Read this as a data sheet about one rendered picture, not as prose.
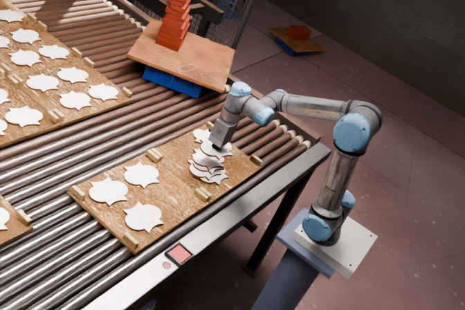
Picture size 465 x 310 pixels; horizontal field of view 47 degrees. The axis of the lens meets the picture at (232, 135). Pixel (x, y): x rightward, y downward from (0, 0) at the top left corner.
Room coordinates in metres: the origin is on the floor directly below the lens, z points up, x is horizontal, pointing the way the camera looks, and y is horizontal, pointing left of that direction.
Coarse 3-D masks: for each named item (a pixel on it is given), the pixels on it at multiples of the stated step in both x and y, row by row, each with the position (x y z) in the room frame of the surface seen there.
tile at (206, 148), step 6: (204, 144) 1.77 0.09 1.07; (210, 144) 1.79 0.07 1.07; (228, 144) 1.84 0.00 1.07; (204, 150) 1.73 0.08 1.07; (210, 150) 1.75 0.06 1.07; (216, 150) 1.76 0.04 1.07; (222, 150) 1.78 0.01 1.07; (228, 150) 1.80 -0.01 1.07; (216, 156) 1.73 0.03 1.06; (222, 156) 1.75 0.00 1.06
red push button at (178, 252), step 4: (176, 248) 1.31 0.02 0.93; (180, 248) 1.32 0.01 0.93; (168, 252) 1.28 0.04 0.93; (172, 252) 1.29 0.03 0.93; (176, 252) 1.30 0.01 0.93; (180, 252) 1.30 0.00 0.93; (184, 252) 1.31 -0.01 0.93; (176, 256) 1.28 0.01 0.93; (180, 256) 1.29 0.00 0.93; (184, 256) 1.29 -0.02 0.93; (188, 256) 1.30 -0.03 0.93; (180, 260) 1.27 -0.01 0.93; (184, 260) 1.28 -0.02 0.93
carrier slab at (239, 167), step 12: (192, 132) 2.00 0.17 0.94; (168, 144) 1.84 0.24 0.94; (180, 144) 1.88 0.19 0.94; (192, 144) 1.92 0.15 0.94; (168, 156) 1.76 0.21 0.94; (180, 156) 1.80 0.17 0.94; (228, 156) 1.94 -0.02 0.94; (240, 156) 1.98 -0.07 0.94; (168, 168) 1.69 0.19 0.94; (180, 168) 1.72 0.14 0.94; (228, 168) 1.86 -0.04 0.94; (240, 168) 1.89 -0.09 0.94; (252, 168) 1.93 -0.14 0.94; (192, 180) 1.69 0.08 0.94; (228, 180) 1.78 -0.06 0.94; (240, 180) 1.82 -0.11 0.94; (216, 192) 1.67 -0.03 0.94
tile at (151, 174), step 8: (128, 168) 1.58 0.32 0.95; (136, 168) 1.60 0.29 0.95; (144, 168) 1.62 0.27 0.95; (152, 168) 1.64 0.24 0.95; (128, 176) 1.54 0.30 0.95; (136, 176) 1.56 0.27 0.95; (144, 176) 1.57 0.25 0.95; (152, 176) 1.59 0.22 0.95; (136, 184) 1.52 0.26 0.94; (144, 184) 1.53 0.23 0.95
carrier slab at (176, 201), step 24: (120, 168) 1.57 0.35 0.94; (144, 192) 1.50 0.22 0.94; (168, 192) 1.56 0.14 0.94; (192, 192) 1.61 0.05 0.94; (96, 216) 1.30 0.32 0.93; (120, 216) 1.34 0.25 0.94; (168, 216) 1.44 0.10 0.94; (192, 216) 1.50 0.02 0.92; (120, 240) 1.25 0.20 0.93; (144, 240) 1.28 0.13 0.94
